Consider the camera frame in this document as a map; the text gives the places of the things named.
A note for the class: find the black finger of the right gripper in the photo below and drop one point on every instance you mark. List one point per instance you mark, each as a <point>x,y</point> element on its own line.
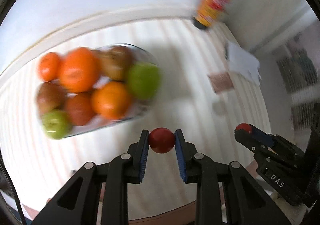
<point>249,142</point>

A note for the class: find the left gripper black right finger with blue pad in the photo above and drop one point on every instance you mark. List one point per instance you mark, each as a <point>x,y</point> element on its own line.
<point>224,185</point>

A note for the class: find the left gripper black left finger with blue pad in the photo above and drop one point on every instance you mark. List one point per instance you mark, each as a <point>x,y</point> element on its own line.
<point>77,202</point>

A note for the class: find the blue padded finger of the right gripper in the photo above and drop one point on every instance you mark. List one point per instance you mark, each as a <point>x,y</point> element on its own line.
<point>262,137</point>

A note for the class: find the red cherry tomato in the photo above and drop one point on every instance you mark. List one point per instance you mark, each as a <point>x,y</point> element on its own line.
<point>161,140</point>
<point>245,127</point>

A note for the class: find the green apple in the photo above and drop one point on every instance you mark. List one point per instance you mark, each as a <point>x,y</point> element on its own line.
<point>143,80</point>
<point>56,124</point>

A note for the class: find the dark red orange fruit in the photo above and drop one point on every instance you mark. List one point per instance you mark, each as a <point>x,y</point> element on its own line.
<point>79,109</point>

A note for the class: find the small orange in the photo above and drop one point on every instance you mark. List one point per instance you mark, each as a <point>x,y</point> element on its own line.
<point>113,101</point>
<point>48,66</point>

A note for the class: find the brown pear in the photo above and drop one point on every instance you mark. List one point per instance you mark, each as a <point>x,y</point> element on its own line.
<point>115,62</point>
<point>50,96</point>

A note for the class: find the large orange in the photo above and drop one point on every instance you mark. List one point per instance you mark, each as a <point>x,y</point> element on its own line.
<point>79,70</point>

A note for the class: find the small brown square coaster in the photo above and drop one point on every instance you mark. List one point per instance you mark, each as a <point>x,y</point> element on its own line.
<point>221,82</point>

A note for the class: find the white crumpled paper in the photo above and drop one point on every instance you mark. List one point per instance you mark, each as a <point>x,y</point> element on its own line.
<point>242,62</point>

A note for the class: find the striped cat table mat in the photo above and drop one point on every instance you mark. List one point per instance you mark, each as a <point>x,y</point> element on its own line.
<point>39,166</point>

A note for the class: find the floral glass oval plate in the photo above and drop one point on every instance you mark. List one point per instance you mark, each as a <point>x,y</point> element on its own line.
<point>138,108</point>

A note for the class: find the dark soy sauce bottle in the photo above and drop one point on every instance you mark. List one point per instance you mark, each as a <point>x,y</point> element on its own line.
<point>207,12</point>

